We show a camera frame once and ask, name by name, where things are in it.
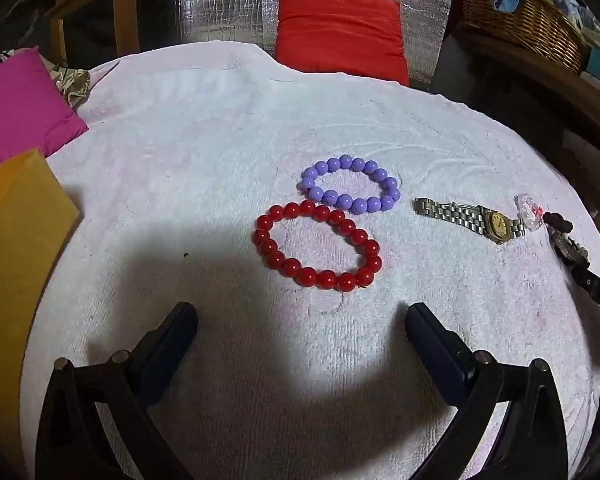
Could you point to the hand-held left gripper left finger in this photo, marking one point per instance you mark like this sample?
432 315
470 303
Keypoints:
167 350

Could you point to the patterned cloth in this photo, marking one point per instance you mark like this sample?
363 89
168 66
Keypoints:
72 82

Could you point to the wicker basket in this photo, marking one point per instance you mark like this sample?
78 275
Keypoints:
530 20

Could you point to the white towel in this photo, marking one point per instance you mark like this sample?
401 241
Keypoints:
220 135

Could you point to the black wristwatch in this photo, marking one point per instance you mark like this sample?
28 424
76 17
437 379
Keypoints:
572 255

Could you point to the pink cushion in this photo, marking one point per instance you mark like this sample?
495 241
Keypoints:
17 105

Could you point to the orange box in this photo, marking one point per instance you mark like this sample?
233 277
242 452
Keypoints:
15 270

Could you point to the wooden cabinet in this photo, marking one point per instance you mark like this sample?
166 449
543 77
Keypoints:
100 10

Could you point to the silver foil mat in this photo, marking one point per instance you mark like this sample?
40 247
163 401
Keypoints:
300 5

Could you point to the silver metal wristwatch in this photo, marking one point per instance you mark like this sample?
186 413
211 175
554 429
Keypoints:
495 221

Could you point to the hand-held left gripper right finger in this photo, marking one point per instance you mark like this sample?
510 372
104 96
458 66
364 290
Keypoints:
437 350

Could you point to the red cushion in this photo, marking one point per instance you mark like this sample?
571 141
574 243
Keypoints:
340 35

